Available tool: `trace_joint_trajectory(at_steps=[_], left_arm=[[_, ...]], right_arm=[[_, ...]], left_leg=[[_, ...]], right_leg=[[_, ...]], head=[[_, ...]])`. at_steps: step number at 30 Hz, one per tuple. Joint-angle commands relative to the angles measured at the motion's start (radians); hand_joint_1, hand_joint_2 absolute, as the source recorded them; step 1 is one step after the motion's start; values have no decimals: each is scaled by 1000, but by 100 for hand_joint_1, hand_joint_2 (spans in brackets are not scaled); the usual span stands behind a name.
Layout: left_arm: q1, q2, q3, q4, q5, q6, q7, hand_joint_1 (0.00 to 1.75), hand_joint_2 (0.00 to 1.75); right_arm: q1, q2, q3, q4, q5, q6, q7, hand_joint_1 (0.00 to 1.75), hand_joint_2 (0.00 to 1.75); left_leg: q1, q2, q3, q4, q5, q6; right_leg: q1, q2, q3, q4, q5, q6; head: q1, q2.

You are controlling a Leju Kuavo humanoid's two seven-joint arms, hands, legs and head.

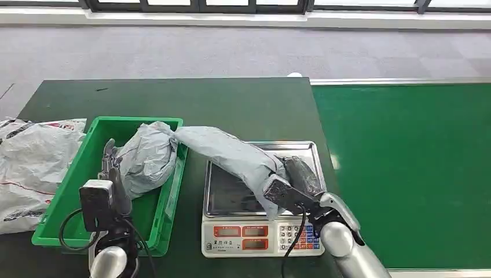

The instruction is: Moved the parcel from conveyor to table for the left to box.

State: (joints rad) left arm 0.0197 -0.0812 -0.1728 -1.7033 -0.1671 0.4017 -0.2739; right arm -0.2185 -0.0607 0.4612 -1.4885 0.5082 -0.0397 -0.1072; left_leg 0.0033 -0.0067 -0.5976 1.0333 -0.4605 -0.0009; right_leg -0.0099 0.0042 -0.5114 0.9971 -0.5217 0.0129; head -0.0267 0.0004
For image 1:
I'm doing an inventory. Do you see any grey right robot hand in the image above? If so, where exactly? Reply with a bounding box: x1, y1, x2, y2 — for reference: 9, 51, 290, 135
283, 155, 324, 196

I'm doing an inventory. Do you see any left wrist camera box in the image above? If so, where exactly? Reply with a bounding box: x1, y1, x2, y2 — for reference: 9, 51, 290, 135
79, 179, 116, 233

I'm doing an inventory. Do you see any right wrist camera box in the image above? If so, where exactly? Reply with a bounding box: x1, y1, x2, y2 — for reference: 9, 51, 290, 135
262, 174, 321, 215

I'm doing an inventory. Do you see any silver conveyor frame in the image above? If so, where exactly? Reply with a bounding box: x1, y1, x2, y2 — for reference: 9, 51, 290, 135
309, 77, 491, 278

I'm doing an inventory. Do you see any dark window frame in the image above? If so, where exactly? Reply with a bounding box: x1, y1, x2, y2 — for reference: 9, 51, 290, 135
78, 0, 491, 15

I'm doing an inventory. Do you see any green plastic crate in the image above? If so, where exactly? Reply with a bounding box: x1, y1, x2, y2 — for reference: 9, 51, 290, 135
31, 116, 189, 257

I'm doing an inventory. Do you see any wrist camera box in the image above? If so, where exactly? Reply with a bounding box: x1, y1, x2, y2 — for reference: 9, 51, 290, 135
262, 174, 321, 215
79, 179, 116, 233

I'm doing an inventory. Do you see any black left camera cable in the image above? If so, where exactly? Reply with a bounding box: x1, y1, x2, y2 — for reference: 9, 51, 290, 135
58, 208, 101, 253

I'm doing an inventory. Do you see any black camera cable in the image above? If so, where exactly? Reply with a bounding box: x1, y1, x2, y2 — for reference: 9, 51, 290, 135
58, 208, 101, 253
281, 205, 307, 278

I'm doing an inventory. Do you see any green conveyor belt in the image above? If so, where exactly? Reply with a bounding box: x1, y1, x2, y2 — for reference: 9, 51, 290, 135
311, 83, 491, 270

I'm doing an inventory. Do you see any large white printed sack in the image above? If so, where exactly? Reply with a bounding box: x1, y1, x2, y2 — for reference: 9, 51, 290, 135
0, 118, 87, 236

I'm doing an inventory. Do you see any steel scale tray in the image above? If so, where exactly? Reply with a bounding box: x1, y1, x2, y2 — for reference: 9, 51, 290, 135
203, 141, 328, 220

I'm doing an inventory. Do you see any white window sill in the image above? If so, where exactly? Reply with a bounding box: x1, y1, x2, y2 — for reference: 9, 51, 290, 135
0, 10, 491, 31

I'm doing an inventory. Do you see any black right camera cable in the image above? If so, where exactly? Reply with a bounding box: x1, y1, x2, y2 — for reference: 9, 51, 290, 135
281, 205, 307, 278

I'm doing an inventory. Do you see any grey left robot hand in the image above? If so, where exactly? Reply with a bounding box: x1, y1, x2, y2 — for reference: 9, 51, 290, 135
100, 138, 133, 218

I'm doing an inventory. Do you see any white electronic scale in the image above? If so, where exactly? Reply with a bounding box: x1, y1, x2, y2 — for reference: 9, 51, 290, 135
201, 214, 326, 258

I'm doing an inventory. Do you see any pale grey soft parcel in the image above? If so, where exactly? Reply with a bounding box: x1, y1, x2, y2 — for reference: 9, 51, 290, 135
115, 121, 289, 220

